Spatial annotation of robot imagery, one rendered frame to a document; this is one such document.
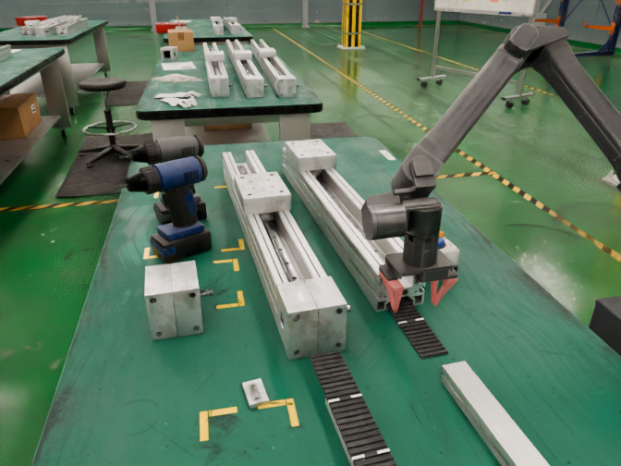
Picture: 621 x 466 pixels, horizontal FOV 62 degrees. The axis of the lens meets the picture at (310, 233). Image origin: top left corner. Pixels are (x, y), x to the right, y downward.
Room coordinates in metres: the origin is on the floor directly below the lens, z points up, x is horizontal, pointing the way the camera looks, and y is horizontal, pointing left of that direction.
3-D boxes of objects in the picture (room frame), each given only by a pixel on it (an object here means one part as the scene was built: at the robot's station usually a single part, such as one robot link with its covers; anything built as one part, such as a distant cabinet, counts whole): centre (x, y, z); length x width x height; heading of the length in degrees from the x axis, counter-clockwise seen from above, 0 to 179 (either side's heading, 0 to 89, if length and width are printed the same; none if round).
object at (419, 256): (0.78, -0.19, 0.93); 0.10 x 0.07 x 0.07; 105
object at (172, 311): (0.79, 0.24, 0.83); 0.11 x 0.10 x 0.10; 105
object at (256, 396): (0.60, 0.08, 0.78); 0.05 x 0.03 x 0.01; 19
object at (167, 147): (1.22, 0.36, 0.89); 0.20 x 0.08 x 0.22; 119
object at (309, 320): (0.74, -0.01, 0.83); 0.12 x 0.09 x 0.10; 105
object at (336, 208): (1.21, -0.06, 0.82); 0.80 x 0.10 x 0.09; 15
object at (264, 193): (1.16, 0.12, 0.87); 0.16 x 0.11 x 0.07; 15
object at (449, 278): (0.78, -0.21, 0.86); 0.07 x 0.07 x 0.09; 15
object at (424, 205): (0.77, -0.18, 1.00); 0.07 x 0.06 x 0.07; 103
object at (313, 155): (1.45, 0.00, 0.87); 0.16 x 0.11 x 0.07; 15
